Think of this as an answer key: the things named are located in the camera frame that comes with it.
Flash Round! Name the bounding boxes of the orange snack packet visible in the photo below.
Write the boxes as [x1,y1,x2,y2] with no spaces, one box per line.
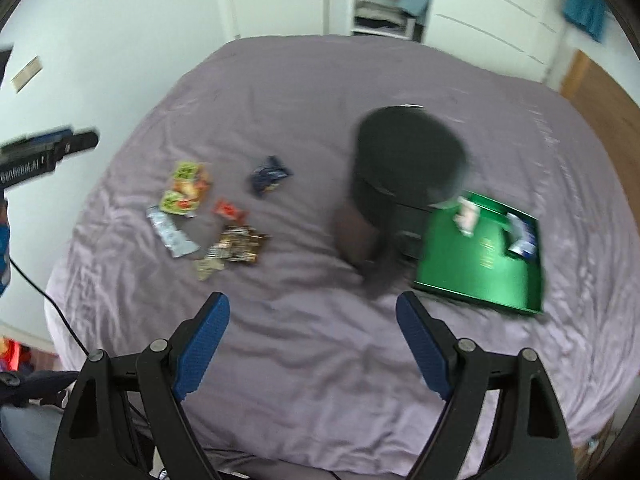
[180,172,213,210]

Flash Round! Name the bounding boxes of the brown gold snack packet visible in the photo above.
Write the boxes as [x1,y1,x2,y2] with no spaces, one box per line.
[215,225,272,265]

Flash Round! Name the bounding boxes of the red snack packet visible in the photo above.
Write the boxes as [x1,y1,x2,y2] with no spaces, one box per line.
[214,199,249,226]

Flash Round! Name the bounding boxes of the blue white snack packet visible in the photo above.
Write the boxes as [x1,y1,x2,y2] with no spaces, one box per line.
[505,212,540,261]

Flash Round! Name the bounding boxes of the beige small snack packet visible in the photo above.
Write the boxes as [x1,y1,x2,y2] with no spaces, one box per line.
[194,255,227,281]

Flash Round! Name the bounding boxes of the dark blue snack packet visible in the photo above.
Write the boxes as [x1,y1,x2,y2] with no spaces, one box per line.
[250,155,294,197]

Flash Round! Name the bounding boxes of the green yellow snack packet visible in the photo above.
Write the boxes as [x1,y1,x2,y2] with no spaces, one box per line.
[159,190,193,215]
[172,160,202,182]

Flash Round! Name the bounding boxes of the green box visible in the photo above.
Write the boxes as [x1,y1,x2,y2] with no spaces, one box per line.
[411,191,546,317]

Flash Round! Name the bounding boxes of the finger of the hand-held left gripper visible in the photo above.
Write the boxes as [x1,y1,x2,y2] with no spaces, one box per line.
[51,126,102,162]

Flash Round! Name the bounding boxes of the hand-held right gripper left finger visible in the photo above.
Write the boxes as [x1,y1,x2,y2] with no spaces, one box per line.
[50,292,231,480]

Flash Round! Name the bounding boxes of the person's legs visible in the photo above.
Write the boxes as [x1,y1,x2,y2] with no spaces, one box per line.
[0,369,81,480]

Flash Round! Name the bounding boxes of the white wardrobe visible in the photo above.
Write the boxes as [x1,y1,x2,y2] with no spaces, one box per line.
[422,0,576,86]

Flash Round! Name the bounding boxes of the white pink snack packet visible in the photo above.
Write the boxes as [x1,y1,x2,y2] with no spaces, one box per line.
[452,197,482,237]

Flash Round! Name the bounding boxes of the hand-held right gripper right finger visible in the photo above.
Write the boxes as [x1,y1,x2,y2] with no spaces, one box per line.
[397,291,576,480]

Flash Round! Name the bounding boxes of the silver snack packet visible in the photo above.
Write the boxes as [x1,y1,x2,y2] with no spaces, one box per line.
[146,205,199,259]

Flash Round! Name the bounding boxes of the teal hanging cloth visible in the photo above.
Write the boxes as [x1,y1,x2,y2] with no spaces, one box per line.
[562,0,608,43]

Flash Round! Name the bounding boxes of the beige wall plate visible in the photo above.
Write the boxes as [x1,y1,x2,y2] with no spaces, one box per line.
[11,56,45,93]

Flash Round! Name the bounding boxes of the purple bed sheet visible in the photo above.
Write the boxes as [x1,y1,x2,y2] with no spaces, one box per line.
[45,35,640,476]

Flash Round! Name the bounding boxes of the black cable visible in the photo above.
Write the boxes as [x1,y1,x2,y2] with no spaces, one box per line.
[9,259,91,356]

